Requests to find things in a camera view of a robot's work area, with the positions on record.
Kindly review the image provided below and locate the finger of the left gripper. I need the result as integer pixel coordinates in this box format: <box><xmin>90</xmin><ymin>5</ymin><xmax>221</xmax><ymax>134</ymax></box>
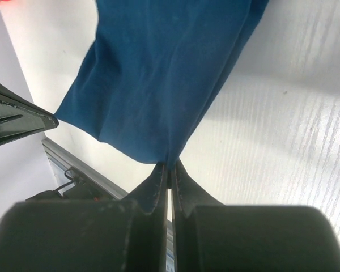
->
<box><xmin>0</xmin><ymin>84</ymin><xmax>59</xmax><ymax>146</ymax></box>

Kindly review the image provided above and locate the aluminium mounting rail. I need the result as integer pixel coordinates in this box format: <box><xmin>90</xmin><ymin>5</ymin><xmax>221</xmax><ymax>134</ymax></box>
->
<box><xmin>42</xmin><ymin>138</ymin><xmax>128</xmax><ymax>199</ymax></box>

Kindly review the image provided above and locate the navy blue t-shirt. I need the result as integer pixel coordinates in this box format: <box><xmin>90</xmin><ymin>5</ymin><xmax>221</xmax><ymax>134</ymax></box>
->
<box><xmin>55</xmin><ymin>0</ymin><xmax>268</xmax><ymax>167</ymax></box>

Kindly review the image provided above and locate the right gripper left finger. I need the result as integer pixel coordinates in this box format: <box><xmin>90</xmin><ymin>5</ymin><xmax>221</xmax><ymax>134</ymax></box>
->
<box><xmin>0</xmin><ymin>164</ymin><xmax>167</xmax><ymax>271</ymax></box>

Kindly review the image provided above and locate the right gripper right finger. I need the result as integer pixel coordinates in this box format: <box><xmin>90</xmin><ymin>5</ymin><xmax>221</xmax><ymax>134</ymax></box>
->
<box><xmin>171</xmin><ymin>161</ymin><xmax>340</xmax><ymax>271</ymax></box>

